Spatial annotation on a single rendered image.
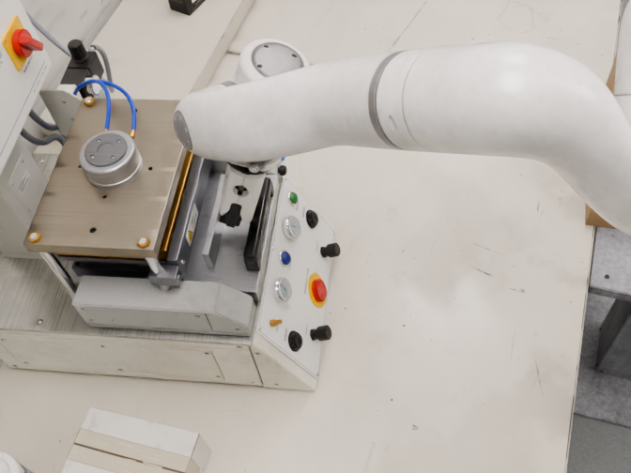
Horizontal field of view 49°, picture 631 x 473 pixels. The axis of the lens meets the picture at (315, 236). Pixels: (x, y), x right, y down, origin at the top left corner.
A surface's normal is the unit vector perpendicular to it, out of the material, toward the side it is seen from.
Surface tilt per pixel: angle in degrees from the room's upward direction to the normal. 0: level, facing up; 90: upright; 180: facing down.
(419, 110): 69
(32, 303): 0
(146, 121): 0
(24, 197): 90
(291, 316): 65
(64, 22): 90
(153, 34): 0
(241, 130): 59
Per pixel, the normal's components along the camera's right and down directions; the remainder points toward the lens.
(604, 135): -0.05, 0.50
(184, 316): -0.11, 0.83
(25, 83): 0.99, 0.04
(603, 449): -0.08, -0.56
